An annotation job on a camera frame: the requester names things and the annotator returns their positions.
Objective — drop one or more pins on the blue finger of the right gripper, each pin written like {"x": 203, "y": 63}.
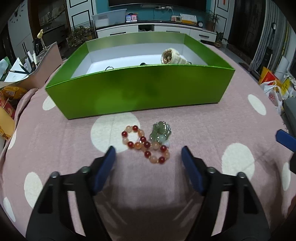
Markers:
{"x": 286, "y": 140}

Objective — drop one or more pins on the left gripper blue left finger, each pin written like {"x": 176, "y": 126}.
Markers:
{"x": 51, "y": 217}

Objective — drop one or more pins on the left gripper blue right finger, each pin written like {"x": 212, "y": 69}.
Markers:
{"x": 244, "y": 219}

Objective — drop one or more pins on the white plastic shopping bag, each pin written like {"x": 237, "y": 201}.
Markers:
{"x": 273, "y": 92}

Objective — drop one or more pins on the red yellow gift bag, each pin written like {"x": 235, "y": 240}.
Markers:
{"x": 268, "y": 76}

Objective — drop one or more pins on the pink polka dot tablecloth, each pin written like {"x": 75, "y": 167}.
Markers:
{"x": 148, "y": 195}

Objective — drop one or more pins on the yellow bear carton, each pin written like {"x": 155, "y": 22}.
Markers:
{"x": 7, "y": 125}

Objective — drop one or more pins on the floor potted plant right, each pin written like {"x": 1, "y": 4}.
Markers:
{"x": 219, "y": 39}

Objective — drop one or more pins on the potted plant on cabinet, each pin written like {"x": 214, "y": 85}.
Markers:
{"x": 211, "y": 20}

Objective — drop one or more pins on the small black alarm clock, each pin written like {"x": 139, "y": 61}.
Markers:
{"x": 200, "y": 24}

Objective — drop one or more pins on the green cardboard box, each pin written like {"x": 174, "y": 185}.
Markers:
{"x": 82, "y": 88}

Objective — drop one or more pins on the yellow white box on cabinet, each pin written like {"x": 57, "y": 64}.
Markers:
{"x": 188, "y": 19}

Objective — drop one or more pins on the potted green plant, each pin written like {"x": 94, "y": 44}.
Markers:
{"x": 80, "y": 35}

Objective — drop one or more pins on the clear plastic storage bin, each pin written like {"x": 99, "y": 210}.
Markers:
{"x": 109, "y": 18}

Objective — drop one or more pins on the black television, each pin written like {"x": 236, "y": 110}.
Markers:
{"x": 199, "y": 5}

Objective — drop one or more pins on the wall clock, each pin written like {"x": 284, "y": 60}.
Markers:
{"x": 16, "y": 14}

